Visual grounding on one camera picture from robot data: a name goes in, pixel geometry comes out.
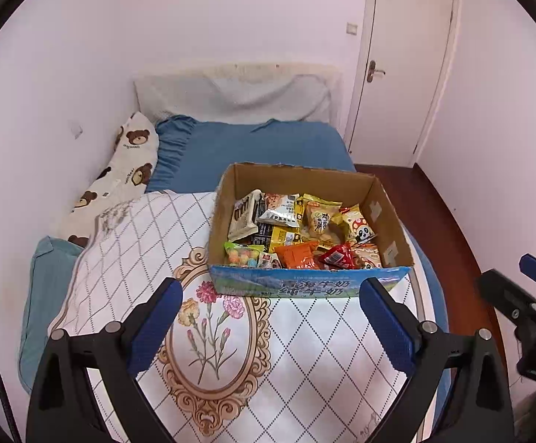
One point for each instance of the blue bed sheet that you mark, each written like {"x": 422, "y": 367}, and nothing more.
{"x": 249, "y": 147}

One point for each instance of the cardboard box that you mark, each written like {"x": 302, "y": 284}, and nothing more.
{"x": 295, "y": 286}

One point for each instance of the black and silver snack packet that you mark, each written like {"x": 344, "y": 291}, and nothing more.
{"x": 279, "y": 212}

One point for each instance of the white door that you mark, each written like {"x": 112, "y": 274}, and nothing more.
{"x": 402, "y": 78}

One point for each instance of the yellow and black snack packet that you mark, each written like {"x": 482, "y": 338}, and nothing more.
{"x": 284, "y": 235}

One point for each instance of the orange snack packet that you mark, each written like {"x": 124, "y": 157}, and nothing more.
{"x": 298, "y": 256}

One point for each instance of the white light switch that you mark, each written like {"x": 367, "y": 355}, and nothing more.
{"x": 351, "y": 28}

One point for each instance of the white and brown snack packet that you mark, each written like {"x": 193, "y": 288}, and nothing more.
{"x": 242, "y": 217}

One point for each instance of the yellow biscuit packet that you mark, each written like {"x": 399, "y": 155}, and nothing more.
{"x": 322, "y": 221}

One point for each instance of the colourful candy packet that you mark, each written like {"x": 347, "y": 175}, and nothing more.
{"x": 242, "y": 254}

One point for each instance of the panda print snack packet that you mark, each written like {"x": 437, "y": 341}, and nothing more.
{"x": 359, "y": 228}

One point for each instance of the small white snack packet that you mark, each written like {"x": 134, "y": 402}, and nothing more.
{"x": 269, "y": 260}

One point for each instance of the white floral mat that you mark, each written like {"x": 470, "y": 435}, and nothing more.
{"x": 295, "y": 355}

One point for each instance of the white wall socket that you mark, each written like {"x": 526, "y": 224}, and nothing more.
{"x": 76, "y": 129}

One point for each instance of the teal pillow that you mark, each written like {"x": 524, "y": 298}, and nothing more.
{"x": 42, "y": 286}

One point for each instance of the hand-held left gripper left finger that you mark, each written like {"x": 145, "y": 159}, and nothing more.
{"x": 155, "y": 327}

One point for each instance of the beige snack packet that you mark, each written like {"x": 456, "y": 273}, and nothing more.
{"x": 369, "y": 256}

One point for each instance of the red snack packet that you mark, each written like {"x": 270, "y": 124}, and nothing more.
{"x": 337, "y": 256}

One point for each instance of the white quilted headboard cover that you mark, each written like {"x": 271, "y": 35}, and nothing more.
{"x": 249, "y": 92}

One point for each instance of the bear print pillow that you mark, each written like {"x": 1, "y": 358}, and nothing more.
{"x": 129, "y": 157}

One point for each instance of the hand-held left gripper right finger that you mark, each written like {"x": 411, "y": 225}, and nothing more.
{"x": 385, "y": 327}

